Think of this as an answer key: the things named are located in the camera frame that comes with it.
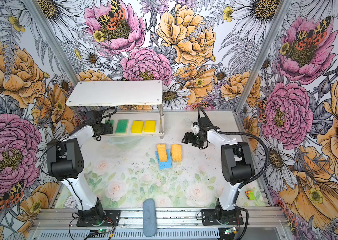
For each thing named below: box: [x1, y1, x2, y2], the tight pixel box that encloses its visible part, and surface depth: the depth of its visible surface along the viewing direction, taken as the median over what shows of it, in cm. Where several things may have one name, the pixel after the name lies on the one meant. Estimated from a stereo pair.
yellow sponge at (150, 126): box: [144, 120, 156, 133], surface depth 104 cm
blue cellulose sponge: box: [155, 148, 172, 170], surface depth 92 cm
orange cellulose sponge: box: [157, 144, 168, 162], surface depth 93 cm
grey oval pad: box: [142, 198, 157, 238], surface depth 73 cm
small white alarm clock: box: [63, 195, 78, 210], surface depth 79 cm
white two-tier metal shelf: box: [65, 80, 165, 139], surface depth 87 cm
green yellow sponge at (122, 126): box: [115, 119, 129, 134], surface depth 104 cm
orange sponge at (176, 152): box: [171, 144, 182, 162], surface depth 96 cm
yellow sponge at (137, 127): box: [131, 120, 144, 134], surface depth 104 cm
